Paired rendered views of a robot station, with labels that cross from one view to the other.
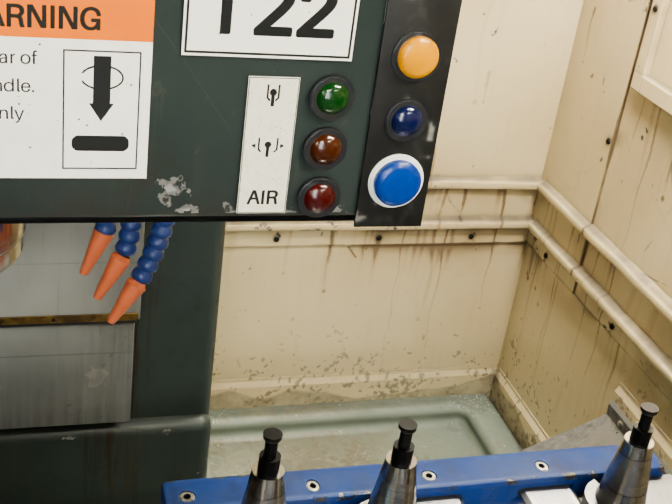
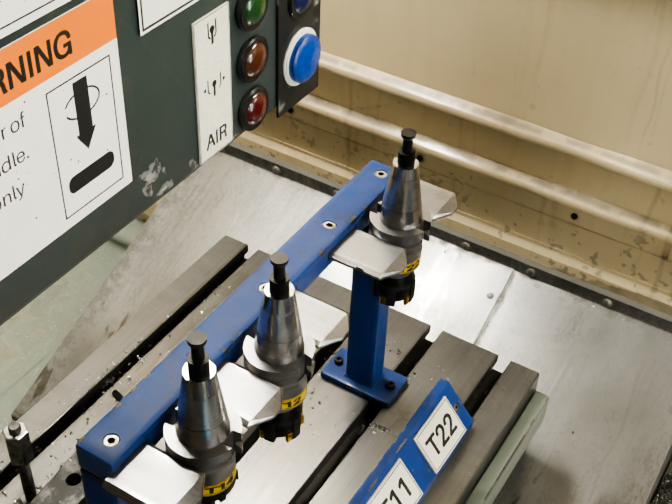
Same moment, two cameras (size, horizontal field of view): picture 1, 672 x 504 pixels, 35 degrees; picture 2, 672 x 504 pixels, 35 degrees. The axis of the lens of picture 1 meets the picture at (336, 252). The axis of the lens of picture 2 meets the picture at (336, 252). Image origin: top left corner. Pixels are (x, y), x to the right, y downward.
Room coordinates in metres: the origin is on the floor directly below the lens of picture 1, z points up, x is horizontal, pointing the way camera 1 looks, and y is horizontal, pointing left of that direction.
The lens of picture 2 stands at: (0.16, 0.31, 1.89)
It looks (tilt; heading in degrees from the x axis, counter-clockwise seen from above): 40 degrees down; 319
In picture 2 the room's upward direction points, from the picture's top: 3 degrees clockwise
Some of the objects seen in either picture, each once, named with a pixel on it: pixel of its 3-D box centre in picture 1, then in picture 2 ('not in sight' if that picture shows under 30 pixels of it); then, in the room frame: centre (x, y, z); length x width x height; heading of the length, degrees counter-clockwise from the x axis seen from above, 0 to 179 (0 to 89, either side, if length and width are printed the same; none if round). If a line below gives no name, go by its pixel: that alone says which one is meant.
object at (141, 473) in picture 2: not in sight; (161, 484); (0.63, 0.08, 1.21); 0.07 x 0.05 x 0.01; 20
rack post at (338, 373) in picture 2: not in sight; (370, 293); (0.83, -0.32, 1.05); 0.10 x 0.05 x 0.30; 20
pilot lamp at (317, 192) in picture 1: (319, 197); (255, 108); (0.59, 0.01, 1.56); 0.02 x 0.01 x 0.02; 110
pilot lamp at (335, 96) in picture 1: (332, 98); (253, 7); (0.59, 0.01, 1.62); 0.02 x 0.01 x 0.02; 110
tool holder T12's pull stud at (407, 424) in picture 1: (404, 441); (279, 273); (0.68, -0.08, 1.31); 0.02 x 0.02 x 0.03
